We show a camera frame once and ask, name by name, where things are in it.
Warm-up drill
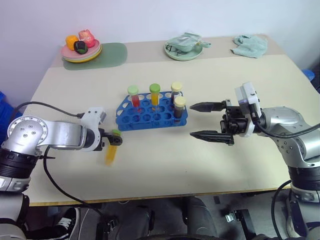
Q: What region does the mint green plate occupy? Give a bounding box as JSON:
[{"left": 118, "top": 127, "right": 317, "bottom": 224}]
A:
[{"left": 163, "top": 39, "right": 204, "bottom": 62}]

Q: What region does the pink plate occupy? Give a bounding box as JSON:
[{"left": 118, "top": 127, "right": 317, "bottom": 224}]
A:
[{"left": 60, "top": 41, "right": 102, "bottom": 59}]

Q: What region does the yellow test tube green cap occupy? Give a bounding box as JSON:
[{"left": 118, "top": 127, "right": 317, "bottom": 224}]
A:
[
  {"left": 148, "top": 83, "right": 162, "bottom": 113},
  {"left": 104, "top": 129, "right": 122, "bottom": 167}
]

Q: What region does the black green toy fruit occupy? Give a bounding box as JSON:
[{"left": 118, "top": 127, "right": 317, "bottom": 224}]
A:
[{"left": 73, "top": 40, "right": 88, "bottom": 54}]

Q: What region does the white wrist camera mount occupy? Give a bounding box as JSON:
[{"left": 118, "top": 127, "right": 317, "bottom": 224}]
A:
[
  {"left": 234, "top": 81, "right": 262, "bottom": 139},
  {"left": 80, "top": 107, "right": 108, "bottom": 153}
]

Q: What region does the light green stacked plate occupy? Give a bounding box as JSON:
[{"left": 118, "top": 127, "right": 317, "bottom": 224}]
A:
[{"left": 62, "top": 55, "right": 99, "bottom": 64}]

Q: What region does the black and white shoe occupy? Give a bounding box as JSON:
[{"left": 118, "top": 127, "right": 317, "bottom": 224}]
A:
[{"left": 52, "top": 206, "right": 81, "bottom": 240}]

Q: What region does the mint green pouch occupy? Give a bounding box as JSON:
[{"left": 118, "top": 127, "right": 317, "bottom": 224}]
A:
[{"left": 165, "top": 32, "right": 212, "bottom": 53}]

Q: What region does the dark test tube cream cap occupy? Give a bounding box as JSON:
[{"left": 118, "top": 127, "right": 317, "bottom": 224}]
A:
[
  {"left": 170, "top": 81, "right": 184, "bottom": 111},
  {"left": 173, "top": 96, "right": 187, "bottom": 124}
]

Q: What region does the blue stool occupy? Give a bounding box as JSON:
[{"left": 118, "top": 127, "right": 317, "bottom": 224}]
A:
[{"left": 300, "top": 68, "right": 317, "bottom": 81}]

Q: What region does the blue test tube rack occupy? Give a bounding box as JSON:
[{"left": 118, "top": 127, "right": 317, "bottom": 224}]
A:
[{"left": 115, "top": 91, "right": 188, "bottom": 132}]

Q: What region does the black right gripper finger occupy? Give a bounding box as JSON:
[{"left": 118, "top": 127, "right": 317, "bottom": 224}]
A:
[
  {"left": 189, "top": 129, "right": 235, "bottom": 147},
  {"left": 189, "top": 100, "right": 227, "bottom": 113}
]

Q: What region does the mint green cloth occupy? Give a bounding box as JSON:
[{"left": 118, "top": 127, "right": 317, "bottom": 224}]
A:
[{"left": 230, "top": 33, "right": 269, "bottom": 59}]

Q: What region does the orange yellow toy fruit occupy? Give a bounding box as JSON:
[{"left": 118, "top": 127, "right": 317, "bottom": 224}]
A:
[{"left": 65, "top": 35, "right": 81, "bottom": 51}]

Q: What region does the green placemat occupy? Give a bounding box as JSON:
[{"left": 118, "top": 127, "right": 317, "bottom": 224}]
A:
[{"left": 62, "top": 42, "right": 129, "bottom": 72}]

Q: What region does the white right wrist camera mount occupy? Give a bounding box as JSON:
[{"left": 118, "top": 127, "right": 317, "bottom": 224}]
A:
[{"left": 234, "top": 81, "right": 262, "bottom": 139}]

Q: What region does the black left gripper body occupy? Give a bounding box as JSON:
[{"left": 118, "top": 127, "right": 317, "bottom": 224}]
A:
[{"left": 98, "top": 128, "right": 113, "bottom": 152}]

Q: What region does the black metal bracket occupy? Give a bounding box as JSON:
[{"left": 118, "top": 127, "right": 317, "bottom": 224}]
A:
[{"left": 220, "top": 208, "right": 259, "bottom": 240}]

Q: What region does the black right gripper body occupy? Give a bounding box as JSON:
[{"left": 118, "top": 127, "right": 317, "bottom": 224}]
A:
[{"left": 219, "top": 98, "right": 252, "bottom": 137}]

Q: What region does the yellow plate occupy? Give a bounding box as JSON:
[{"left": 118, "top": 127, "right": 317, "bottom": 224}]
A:
[{"left": 62, "top": 44, "right": 103, "bottom": 62}]

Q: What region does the red test tube green cap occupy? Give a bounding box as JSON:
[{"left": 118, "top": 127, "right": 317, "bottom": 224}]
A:
[{"left": 126, "top": 84, "right": 142, "bottom": 114}]

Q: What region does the pink toy fruit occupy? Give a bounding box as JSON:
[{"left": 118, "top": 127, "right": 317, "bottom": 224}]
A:
[{"left": 77, "top": 28, "right": 97, "bottom": 49}]

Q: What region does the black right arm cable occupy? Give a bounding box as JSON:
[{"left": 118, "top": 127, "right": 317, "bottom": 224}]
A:
[{"left": 250, "top": 109, "right": 320, "bottom": 240}]

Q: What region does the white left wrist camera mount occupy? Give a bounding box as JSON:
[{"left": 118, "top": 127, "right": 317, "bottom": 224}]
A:
[{"left": 80, "top": 107, "right": 108, "bottom": 153}]

